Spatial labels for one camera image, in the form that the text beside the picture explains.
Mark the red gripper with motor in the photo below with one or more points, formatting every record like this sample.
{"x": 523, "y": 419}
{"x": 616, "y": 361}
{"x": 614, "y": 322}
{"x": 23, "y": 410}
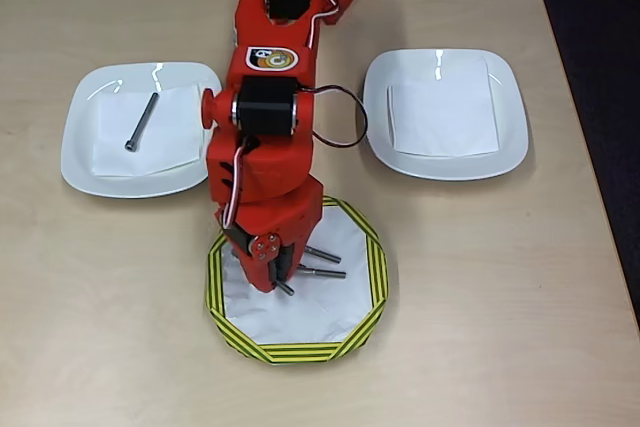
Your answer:
{"x": 278, "y": 217}

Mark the red printed robot arm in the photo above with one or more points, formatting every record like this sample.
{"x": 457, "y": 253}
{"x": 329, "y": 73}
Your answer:
{"x": 260, "y": 167}

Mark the yellow green striped paper plate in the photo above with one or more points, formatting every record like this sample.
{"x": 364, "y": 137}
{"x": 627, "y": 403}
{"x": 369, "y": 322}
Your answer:
{"x": 300, "y": 352}

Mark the white paper napkin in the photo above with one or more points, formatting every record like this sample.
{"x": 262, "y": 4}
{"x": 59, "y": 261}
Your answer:
{"x": 170, "y": 147}
{"x": 445, "y": 107}

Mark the white square ceramic plate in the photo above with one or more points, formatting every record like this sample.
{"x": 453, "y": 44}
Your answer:
{"x": 512, "y": 147}
{"x": 80, "y": 167}

